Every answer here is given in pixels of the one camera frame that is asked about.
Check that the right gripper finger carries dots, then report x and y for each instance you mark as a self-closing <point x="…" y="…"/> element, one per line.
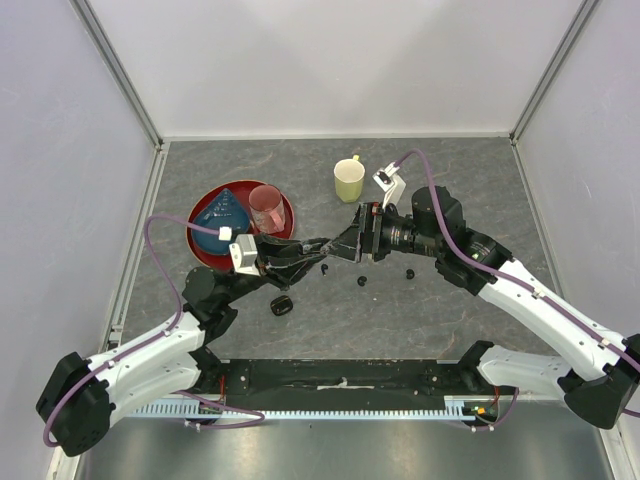
<point x="344" y="250"/>
<point x="353" y="236"/>

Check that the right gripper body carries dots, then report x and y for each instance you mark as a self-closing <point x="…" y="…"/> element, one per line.
<point x="375" y="218"/>

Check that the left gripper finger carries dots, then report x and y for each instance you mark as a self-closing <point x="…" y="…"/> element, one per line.
<point x="298" y="269"/>
<point x="272" y="246"/>

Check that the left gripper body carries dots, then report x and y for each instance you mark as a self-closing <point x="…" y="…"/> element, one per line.
<point x="266" y="265"/>

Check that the black charging case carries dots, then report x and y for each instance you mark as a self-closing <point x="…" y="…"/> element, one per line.
<point x="317" y="246"/>
<point x="281" y="305"/>

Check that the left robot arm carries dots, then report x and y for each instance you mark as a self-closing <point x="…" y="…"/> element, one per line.
<point x="85" y="397"/>

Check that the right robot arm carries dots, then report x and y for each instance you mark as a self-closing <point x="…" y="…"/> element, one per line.
<point x="594" y="370"/>

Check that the pink glass mug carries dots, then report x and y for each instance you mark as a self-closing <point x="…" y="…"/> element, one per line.
<point x="267" y="209"/>

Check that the yellow ceramic mug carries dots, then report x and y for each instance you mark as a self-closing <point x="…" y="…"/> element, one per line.
<point x="349" y="178"/>

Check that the blue teardrop plate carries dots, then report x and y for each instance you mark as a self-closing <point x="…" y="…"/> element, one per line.
<point x="226" y="215"/>

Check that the red round tray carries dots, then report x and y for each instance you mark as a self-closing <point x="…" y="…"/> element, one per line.
<point x="241" y="190"/>

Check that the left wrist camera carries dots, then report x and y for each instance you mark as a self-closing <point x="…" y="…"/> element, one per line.
<point x="244" y="255"/>

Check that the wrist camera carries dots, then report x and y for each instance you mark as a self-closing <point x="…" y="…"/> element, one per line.
<point x="391" y="183"/>
<point x="244" y="255"/>

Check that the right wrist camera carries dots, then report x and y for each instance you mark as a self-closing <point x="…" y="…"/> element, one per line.
<point x="391" y="183"/>

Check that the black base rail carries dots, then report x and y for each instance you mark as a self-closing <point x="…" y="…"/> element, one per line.
<point x="344" y="385"/>

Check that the slotted cable duct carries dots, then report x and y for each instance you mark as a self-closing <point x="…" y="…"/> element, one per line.
<point x="181" y="408"/>

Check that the left aluminium frame post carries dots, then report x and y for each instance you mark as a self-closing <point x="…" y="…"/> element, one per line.
<point x="99" y="37"/>

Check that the aluminium frame post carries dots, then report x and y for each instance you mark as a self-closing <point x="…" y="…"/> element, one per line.
<point x="99" y="37"/>
<point x="577" y="25"/>

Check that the right aluminium frame post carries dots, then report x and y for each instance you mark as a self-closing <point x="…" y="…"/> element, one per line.
<point x="577" y="25"/>

